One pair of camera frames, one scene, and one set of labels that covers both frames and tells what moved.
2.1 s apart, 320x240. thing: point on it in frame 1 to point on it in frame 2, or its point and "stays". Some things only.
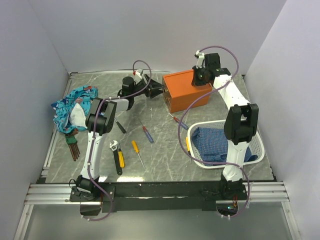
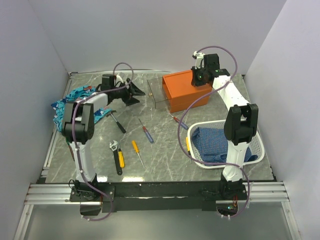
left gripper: [153, 92] to [132, 90]
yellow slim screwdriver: [137, 149] stays
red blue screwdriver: [147, 133] stays
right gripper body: [199, 77] stays
